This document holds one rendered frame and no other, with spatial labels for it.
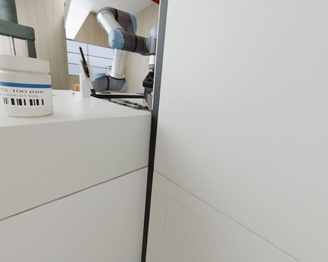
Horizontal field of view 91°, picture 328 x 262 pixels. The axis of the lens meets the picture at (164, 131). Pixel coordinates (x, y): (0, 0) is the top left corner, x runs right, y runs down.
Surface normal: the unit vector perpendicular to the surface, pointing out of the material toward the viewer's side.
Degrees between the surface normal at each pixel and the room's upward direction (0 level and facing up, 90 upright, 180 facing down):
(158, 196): 90
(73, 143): 90
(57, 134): 90
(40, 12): 90
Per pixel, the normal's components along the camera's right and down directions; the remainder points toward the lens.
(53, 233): 0.71, 0.26
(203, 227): -0.70, 0.14
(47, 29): 0.54, 0.29
